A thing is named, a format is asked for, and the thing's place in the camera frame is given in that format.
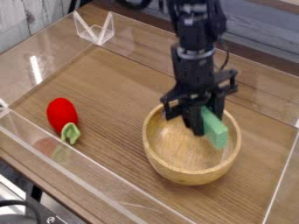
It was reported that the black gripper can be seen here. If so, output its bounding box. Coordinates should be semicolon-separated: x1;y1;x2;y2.
160;44;237;137

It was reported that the green rectangular block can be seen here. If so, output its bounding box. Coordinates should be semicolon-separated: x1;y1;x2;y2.
200;107;229;150

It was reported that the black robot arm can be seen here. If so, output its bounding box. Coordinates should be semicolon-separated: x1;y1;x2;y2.
160;0;237;136

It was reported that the brown wooden bowl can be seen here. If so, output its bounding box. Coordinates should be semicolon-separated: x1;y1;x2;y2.
142;105;241;186

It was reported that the red plush strawberry toy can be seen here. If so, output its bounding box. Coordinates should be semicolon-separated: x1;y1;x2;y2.
46;98;80;144

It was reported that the clear acrylic corner bracket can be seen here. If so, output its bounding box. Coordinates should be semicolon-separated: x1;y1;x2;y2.
72;11;114;46

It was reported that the black table leg mount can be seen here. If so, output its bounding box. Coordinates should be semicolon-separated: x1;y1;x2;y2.
25;184;68;224

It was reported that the black cable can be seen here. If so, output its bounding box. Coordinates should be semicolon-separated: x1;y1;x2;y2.
0;199;42;224

